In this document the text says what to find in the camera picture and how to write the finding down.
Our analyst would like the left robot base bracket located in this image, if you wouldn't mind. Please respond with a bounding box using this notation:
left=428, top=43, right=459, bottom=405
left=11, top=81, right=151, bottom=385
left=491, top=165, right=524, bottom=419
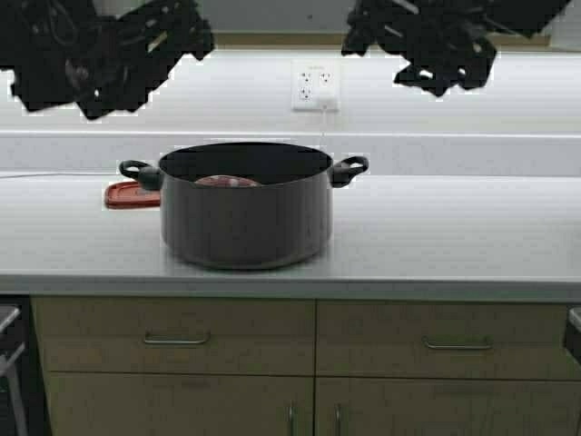
left=1, top=305, right=26, bottom=377

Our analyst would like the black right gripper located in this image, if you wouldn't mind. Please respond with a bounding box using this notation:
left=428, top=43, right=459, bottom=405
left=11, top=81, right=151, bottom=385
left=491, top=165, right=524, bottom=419
left=341, top=1, right=497, bottom=97

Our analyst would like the lower left cabinet door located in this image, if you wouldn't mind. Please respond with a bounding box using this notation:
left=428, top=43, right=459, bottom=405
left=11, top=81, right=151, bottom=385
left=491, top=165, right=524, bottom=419
left=47, top=372, right=313, bottom=435

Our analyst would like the cabinet door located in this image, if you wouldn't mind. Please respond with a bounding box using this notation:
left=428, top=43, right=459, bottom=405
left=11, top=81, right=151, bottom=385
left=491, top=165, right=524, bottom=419
left=47, top=372, right=313, bottom=435
left=315, top=378, right=580, bottom=435

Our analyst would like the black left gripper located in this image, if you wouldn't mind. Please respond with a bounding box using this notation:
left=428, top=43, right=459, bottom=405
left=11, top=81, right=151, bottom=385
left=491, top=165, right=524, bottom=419
left=8, top=0, right=214, bottom=121

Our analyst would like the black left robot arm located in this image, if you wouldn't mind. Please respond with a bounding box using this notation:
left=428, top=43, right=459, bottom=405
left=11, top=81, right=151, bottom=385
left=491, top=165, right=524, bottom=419
left=1, top=0, right=214, bottom=121

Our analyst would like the dark grey cooking pot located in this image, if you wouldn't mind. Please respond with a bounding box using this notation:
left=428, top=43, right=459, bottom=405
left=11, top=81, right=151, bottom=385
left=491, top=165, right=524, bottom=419
left=119, top=142, right=369, bottom=270

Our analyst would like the lower left wooden drawer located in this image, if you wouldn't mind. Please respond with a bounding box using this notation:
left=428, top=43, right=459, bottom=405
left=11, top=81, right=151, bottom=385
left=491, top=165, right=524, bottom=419
left=33, top=296, right=315, bottom=376

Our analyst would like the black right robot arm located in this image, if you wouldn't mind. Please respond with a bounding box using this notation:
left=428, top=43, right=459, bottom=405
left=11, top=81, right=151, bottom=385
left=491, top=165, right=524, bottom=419
left=341, top=0, right=568, bottom=97

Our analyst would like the red plastic container lid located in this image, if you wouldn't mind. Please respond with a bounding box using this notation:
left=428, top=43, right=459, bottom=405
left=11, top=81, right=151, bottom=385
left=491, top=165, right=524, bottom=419
left=103, top=181, right=161, bottom=209

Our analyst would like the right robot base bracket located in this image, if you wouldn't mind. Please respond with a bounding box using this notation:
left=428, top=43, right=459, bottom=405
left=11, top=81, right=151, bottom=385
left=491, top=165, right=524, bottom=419
left=563, top=307, right=581, bottom=364

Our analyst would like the lower right cabinet door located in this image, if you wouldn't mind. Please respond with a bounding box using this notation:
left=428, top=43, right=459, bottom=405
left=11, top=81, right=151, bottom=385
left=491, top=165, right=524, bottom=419
left=315, top=378, right=580, bottom=435

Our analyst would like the wooden drawer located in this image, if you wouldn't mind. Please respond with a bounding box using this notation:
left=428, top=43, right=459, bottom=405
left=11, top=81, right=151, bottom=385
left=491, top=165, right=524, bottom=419
left=316, top=301, right=580, bottom=381
left=33, top=296, right=315, bottom=376

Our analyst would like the white power adapter plug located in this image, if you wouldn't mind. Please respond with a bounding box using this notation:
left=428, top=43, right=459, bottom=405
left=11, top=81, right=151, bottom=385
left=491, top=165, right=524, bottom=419
left=317, top=91, right=338, bottom=112

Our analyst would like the white wall outlet plate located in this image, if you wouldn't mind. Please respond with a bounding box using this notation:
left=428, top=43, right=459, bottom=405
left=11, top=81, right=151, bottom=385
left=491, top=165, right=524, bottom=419
left=290, top=59, right=340, bottom=113

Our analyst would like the lower right wooden drawer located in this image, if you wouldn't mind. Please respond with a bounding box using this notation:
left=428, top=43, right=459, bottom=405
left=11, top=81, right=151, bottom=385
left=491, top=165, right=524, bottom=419
left=316, top=301, right=580, bottom=381

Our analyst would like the red polka dot plate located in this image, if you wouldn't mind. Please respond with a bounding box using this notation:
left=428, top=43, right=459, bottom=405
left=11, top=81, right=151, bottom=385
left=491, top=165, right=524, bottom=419
left=194, top=174, right=261, bottom=188

